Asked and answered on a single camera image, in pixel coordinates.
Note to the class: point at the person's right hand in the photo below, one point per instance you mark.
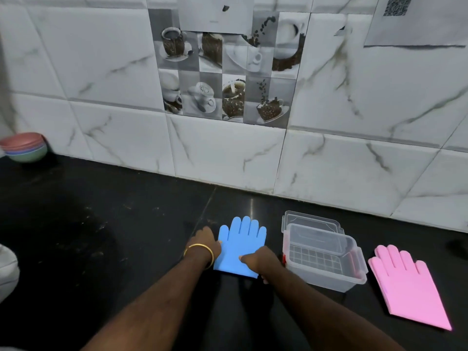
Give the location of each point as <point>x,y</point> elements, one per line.
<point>265,263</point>

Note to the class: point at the person's left hand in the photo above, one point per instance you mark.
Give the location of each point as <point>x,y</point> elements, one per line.
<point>203,237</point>

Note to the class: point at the transparent plastic box red latches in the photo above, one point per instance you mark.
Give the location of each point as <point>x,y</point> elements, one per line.
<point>321,275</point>

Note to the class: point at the clear plastic lid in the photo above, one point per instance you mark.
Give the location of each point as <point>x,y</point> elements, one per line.
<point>310,219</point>

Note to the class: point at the pink rubber glove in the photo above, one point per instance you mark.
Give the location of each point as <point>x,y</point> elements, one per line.
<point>380,285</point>
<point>409,288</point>

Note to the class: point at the person's left forearm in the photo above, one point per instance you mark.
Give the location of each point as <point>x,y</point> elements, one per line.
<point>153,310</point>

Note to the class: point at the person's right forearm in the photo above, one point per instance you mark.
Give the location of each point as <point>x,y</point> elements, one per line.
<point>321,318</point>

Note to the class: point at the gold bangle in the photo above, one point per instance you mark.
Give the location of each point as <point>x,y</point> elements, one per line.
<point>199,245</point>

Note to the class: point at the green bowl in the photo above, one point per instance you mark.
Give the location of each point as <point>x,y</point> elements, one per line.
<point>29,157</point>

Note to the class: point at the white rounded container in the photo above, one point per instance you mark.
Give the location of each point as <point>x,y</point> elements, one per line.
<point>7,274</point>

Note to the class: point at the blue bowl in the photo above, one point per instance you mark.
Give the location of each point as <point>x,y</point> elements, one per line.
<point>22,152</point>

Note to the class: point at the grey paper sheet round print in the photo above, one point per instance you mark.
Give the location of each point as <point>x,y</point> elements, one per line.
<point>215,14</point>

